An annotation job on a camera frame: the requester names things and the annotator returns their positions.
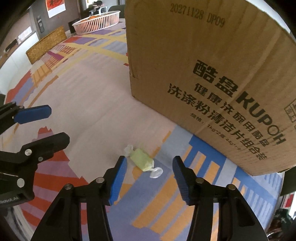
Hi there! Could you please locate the light green candy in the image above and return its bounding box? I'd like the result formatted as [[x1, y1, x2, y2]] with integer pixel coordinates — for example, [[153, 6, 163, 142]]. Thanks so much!
[[124, 145, 163, 179]]

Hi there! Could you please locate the woven straw box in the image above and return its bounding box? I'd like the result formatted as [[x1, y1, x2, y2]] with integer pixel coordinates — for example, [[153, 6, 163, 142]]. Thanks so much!
[[26, 26, 67, 64]]

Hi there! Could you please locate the colourful printed tablecloth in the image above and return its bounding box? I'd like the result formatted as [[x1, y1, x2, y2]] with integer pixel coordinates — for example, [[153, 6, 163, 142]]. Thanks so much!
[[0, 19, 285, 241]]

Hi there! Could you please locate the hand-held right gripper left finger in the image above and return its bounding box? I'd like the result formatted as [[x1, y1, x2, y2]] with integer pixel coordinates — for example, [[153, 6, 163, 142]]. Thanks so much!
[[31, 156, 127, 241]]

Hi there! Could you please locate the red wall poster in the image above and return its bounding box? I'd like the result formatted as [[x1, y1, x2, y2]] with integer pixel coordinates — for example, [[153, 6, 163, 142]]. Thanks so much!
[[46, 0, 66, 18]]

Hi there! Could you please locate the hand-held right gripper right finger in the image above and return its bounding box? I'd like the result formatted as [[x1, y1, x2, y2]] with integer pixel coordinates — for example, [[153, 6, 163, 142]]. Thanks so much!
[[173, 156, 270, 241]]

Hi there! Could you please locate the dark patterned cloth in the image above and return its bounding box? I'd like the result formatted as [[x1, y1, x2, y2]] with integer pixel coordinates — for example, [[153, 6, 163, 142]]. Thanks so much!
[[269, 209, 296, 241]]

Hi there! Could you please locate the brown cardboard box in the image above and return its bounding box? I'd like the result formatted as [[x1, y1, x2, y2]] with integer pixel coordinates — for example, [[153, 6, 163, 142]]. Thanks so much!
[[124, 0, 296, 176]]

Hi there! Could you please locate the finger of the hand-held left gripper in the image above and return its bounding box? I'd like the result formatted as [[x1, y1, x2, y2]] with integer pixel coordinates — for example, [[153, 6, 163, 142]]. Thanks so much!
[[0, 102, 52, 135], [0, 133, 70, 176]]

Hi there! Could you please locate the white plastic basket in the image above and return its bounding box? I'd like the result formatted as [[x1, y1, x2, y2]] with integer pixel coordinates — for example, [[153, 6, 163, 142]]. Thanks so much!
[[72, 11, 121, 36]]

